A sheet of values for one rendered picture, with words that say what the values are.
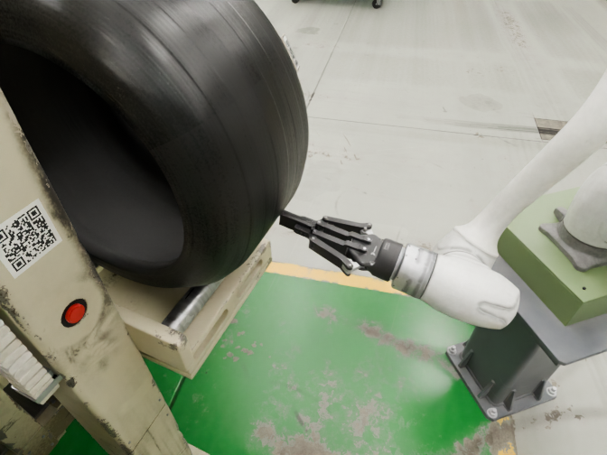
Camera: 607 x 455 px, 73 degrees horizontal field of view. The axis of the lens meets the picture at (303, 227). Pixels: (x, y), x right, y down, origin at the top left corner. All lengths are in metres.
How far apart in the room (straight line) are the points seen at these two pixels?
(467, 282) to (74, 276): 0.61
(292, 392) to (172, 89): 1.39
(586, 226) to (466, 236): 0.48
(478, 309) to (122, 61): 0.63
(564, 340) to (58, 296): 1.14
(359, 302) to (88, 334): 1.42
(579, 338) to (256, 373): 1.14
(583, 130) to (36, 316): 0.83
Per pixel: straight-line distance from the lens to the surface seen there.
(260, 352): 1.83
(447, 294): 0.73
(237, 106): 0.57
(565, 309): 1.28
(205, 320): 0.89
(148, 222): 1.04
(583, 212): 1.27
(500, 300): 0.75
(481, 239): 0.87
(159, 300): 1.03
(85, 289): 0.72
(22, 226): 0.61
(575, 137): 0.77
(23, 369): 0.73
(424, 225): 2.43
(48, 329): 0.70
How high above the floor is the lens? 1.58
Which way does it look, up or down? 43 degrees down
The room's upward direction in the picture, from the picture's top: straight up
